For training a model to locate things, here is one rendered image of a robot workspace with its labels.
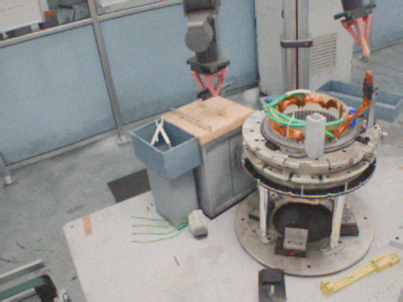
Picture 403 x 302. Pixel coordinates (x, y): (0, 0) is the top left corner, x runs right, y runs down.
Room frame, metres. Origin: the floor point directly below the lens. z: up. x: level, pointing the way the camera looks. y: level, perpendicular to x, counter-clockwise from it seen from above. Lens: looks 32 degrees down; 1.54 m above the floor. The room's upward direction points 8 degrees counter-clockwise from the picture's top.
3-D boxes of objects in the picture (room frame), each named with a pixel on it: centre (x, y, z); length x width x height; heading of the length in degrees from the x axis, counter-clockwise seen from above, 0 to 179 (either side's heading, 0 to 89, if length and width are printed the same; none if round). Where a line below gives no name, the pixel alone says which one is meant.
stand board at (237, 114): (0.96, -0.04, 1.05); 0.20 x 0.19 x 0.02; 124
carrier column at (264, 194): (0.72, -0.15, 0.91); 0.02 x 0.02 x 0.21
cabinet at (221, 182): (0.96, -0.04, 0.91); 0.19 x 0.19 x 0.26; 34
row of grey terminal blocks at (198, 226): (0.80, 0.03, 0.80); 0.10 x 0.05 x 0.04; 8
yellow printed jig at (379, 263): (0.55, -0.35, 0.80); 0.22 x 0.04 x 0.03; 107
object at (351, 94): (0.97, -0.50, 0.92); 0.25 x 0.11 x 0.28; 43
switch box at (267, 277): (0.53, -0.12, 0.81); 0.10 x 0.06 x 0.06; 171
